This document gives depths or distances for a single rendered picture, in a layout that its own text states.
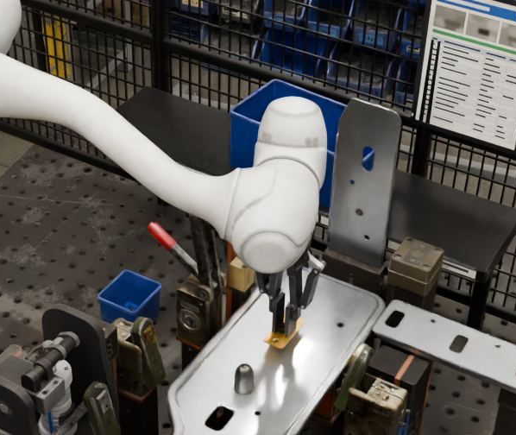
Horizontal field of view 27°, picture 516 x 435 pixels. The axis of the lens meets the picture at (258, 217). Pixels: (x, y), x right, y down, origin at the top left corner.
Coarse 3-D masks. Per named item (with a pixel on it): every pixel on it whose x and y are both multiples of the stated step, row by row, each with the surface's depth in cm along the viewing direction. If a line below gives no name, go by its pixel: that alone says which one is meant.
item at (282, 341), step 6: (300, 318) 187; (282, 324) 184; (300, 324) 186; (282, 330) 183; (270, 336) 183; (276, 336) 183; (282, 336) 183; (264, 342) 182; (270, 342) 182; (282, 342) 182; (282, 348) 181
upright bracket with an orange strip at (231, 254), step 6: (228, 246) 192; (228, 252) 193; (234, 252) 193; (228, 258) 194; (234, 258) 194; (228, 264) 195; (228, 270) 196; (228, 276) 197; (228, 282) 198; (228, 288) 198; (228, 294) 199; (228, 300) 200; (228, 306) 201; (228, 312) 202; (228, 318) 203
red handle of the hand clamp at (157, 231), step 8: (152, 224) 186; (152, 232) 186; (160, 232) 186; (160, 240) 186; (168, 240) 186; (168, 248) 186; (176, 248) 186; (176, 256) 186; (184, 256) 186; (184, 264) 186; (192, 264) 186; (192, 272) 186
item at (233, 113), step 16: (272, 80) 224; (256, 96) 220; (272, 96) 226; (288, 96) 224; (304, 96) 222; (320, 96) 219; (240, 112) 217; (256, 112) 223; (336, 112) 219; (240, 128) 214; (256, 128) 212; (336, 128) 221; (240, 144) 217; (240, 160) 219; (368, 160) 203; (320, 192) 210
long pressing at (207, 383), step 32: (256, 288) 195; (288, 288) 196; (320, 288) 196; (352, 288) 197; (256, 320) 189; (320, 320) 190; (352, 320) 190; (224, 352) 183; (256, 352) 183; (288, 352) 183; (320, 352) 183; (352, 352) 184; (192, 384) 177; (224, 384) 177; (256, 384) 177; (288, 384) 177; (320, 384) 178; (192, 416) 171; (256, 416) 172; (288, 416) 172
